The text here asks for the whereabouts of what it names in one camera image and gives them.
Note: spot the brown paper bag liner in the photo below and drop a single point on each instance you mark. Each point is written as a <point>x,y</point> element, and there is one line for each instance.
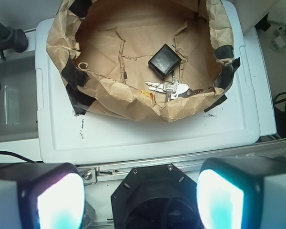
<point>103,50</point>

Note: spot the black square box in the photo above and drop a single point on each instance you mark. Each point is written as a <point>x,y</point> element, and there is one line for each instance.
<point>164,61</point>

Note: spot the silver key bunch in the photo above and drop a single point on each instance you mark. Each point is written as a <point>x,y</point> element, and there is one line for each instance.
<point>172,89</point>

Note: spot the clear plastic container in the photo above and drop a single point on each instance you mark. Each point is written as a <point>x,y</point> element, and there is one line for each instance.
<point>18,98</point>

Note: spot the aluminium extrusion rail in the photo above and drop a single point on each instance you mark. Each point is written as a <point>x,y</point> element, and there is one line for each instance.
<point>187,163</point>

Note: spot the black octagonal mount plate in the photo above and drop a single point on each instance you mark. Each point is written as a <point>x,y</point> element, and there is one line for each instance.
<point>156,197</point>

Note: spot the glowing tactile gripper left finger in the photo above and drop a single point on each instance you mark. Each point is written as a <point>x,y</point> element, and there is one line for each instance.
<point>41,196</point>

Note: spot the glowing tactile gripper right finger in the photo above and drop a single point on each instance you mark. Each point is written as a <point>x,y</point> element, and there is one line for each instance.
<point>242,193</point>

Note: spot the white plastic bin lid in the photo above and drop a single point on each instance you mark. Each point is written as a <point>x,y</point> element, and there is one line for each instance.
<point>94,138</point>

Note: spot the white connector block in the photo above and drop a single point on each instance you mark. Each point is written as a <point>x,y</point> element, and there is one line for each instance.
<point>279,42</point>

